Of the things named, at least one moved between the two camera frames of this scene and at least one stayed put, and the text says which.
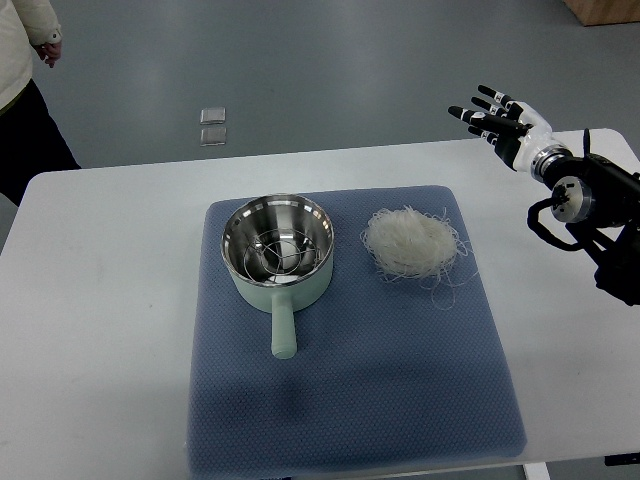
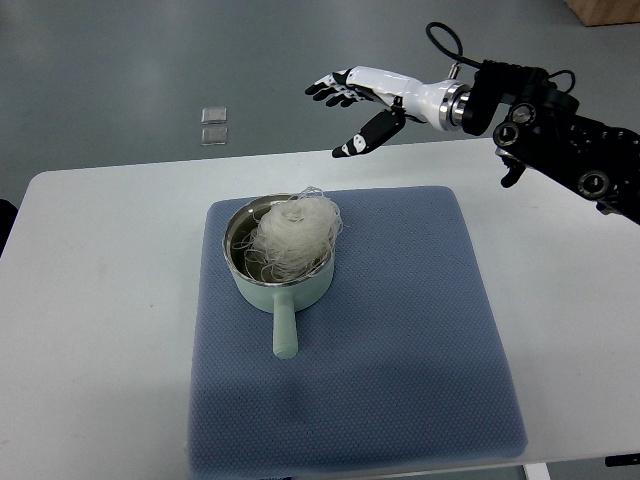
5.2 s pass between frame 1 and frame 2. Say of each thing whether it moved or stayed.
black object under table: stayed
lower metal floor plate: stayed
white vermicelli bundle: moved
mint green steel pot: stayed
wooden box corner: stayed
